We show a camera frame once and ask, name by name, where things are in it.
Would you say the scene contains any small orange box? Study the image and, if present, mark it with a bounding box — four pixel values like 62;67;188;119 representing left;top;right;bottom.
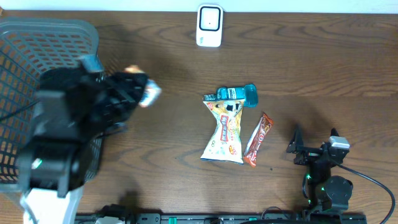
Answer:
124;65;162;108

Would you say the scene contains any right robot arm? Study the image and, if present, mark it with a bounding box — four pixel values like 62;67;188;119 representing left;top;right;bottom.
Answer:
286;126;353;217

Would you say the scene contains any blue mouthwash bottle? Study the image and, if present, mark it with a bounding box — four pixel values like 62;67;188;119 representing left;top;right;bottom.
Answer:
203;84;259;108

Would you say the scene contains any grey plastic shopping basket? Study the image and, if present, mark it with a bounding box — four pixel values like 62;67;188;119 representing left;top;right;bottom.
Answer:
1;17;99;193

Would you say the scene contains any red-brown snack bar wrapper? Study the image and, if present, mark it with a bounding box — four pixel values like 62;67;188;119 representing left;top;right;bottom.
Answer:
243;113;274;167

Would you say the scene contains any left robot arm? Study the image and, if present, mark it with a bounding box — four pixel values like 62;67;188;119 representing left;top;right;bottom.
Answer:
17;56;149;223

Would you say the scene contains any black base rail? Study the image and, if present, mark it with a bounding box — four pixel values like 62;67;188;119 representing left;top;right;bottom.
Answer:
73;204;367;224

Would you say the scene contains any white barcode scanner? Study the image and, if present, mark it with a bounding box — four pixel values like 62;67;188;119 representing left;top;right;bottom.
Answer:
196;4;224;48

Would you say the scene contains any yellow snack bag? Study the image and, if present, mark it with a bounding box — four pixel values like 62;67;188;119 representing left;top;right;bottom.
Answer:
200;99;245;164

